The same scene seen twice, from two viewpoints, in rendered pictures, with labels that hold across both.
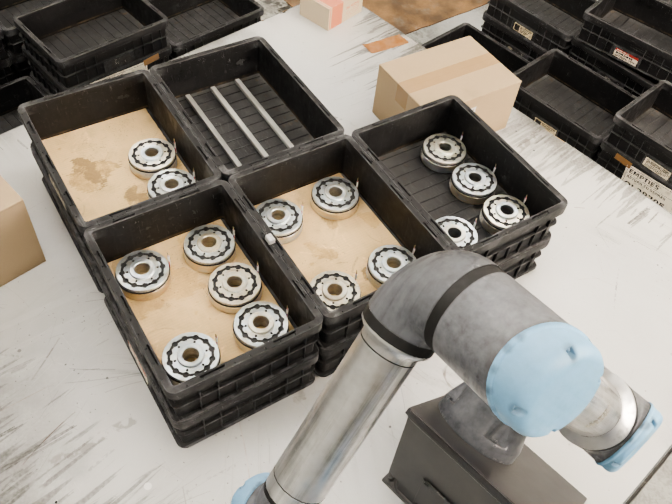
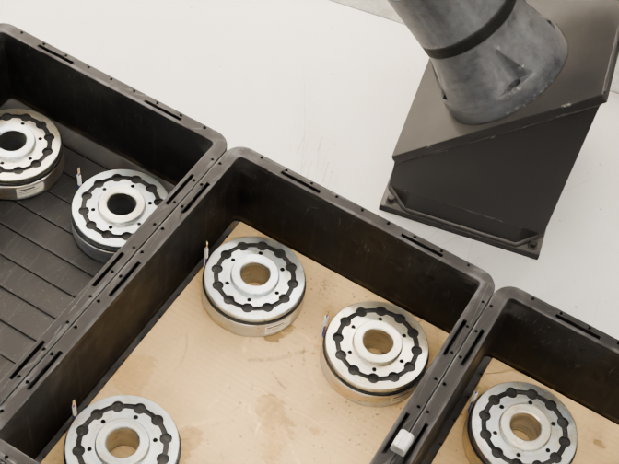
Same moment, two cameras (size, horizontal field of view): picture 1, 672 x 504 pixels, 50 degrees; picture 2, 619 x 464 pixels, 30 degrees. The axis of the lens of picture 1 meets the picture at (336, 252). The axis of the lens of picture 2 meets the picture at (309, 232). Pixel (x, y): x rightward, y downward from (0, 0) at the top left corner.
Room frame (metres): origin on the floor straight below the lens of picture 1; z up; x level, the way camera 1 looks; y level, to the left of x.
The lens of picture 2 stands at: (1.19, 0.48, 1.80)
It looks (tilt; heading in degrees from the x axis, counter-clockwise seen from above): 52 degrees down; 241
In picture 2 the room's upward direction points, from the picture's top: 10 degrees clockwise
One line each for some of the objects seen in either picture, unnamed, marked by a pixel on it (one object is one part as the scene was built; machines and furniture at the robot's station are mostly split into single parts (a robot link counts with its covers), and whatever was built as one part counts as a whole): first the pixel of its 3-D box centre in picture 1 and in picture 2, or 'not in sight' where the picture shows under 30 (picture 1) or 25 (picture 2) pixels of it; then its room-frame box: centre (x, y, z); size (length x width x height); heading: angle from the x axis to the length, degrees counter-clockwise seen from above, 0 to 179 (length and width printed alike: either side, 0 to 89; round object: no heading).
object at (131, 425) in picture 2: (335, 192); (122, 443); (1.08, 0.02, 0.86); 0.05 x 0.05 x 0.01
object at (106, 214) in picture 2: (454, 233); (122, 205); (1.01, -0.24, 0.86); 0.05 x 0.05 x 0.01
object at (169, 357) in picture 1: (190, 356); not in sight; (0.64, 0.23, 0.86); 0.10 x 0.10 x 0.01
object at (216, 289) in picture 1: (234, 283); not in sight; (0.81, 0.19, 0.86); 0.10 x 0.10 x 0.01
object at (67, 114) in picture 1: (121, 161); not in sight; (1.09, 0.49, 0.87); 0.40 x 0.30 x 0.11; 38
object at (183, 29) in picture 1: (199, 47); not in sight; (2.27, 0.61, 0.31); 0.40 x 0.30 x 0.34; 138
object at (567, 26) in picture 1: (538, 36); not in sight; (2.63, -0.71, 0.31); 0.40 x 0.30 x 0.34; 48
